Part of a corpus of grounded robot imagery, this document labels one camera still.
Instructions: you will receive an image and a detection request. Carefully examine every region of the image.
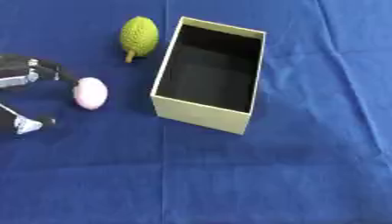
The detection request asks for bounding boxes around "green bumpy toy fruit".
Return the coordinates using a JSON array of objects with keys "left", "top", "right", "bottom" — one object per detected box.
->
[{"left": 119, "top": 16, "right": 161, "bottom": 64}]

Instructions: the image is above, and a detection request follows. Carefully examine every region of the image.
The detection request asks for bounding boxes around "tan cardboard box black inside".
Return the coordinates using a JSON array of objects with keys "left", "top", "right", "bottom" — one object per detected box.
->
[{"left": 150, "top": 16, "right": 269, "bottom": 136}]

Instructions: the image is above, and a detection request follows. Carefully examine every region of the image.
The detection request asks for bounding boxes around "pink egg-shaped toy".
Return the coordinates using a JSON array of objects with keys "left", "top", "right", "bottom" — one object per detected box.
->
[{"left": 72, "top": 76, "right": 110, "bottom": 111}]

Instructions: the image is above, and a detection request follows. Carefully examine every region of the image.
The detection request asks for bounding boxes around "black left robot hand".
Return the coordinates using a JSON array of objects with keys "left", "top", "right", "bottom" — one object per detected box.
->
[{"left": 0, "top": 53, "right": 81, "bottom": 136}]

